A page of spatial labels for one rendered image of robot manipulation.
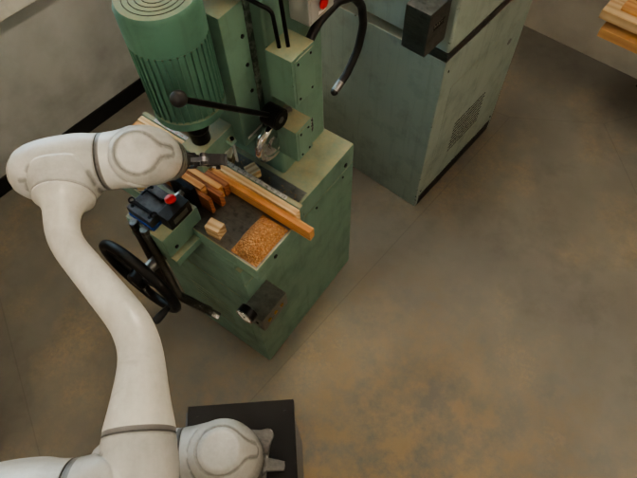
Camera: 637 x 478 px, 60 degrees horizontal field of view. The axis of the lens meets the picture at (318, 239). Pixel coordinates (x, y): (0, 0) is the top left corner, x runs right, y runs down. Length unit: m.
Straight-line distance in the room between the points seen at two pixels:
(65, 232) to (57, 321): 1.68
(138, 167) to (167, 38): 0.33
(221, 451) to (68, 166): 0.69
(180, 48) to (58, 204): 0.41
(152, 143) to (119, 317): 0.28
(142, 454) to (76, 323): 1.83
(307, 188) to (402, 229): 0.95
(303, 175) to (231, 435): 0.82
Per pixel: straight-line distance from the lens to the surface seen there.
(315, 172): 1.73
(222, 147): 1.53
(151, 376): 0.82
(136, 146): 0.94
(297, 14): 1.38
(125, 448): 0.79
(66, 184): 1.00
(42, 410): 2.52
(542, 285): 2.57
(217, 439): 1.32
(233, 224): 1.53
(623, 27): 2.83
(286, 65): 1.34
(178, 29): 1.17
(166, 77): 1.24
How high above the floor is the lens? 2.18
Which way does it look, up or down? 60 degrees down
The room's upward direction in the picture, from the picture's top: 3 degrees counter-clockwise
